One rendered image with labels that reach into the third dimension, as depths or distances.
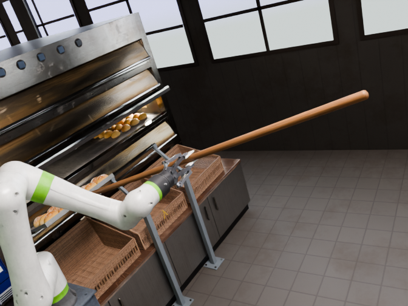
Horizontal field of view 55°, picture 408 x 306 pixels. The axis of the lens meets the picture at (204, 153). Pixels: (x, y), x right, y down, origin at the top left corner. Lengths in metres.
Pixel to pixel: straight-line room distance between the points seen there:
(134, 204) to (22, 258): 0.40
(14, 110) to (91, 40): 0.83
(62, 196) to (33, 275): 0.28
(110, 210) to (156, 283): 1.61
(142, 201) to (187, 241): 1.85
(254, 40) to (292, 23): 0.48
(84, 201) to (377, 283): 2.25
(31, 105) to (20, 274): 1.63
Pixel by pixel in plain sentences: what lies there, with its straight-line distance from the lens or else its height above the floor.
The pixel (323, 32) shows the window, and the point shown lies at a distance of 4.38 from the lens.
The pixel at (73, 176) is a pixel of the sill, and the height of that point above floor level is 1.17.
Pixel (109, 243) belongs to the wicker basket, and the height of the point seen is 0.63.
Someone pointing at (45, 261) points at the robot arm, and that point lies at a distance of 1.68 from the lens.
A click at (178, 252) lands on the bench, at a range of 3.21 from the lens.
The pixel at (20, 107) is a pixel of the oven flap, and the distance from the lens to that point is 2.90.
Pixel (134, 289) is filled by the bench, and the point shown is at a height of 0.45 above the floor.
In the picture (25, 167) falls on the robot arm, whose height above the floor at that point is 1.82.
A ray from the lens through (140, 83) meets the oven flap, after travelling 3.57.
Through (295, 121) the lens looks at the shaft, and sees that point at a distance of 1.37.
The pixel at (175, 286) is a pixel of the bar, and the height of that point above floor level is 0.20.
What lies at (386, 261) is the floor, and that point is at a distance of 3.33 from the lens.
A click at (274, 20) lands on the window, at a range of 4.50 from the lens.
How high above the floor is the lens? 2.25
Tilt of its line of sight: 24 degrees down
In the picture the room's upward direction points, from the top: 17 degrees counter-clockwise
